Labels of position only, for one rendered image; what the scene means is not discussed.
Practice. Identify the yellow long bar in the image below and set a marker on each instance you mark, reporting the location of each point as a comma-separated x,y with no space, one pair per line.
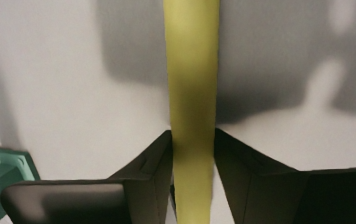
192,34

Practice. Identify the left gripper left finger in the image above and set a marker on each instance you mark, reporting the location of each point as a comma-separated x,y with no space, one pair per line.
137,193

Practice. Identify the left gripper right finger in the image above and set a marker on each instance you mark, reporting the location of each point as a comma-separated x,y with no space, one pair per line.
262,190

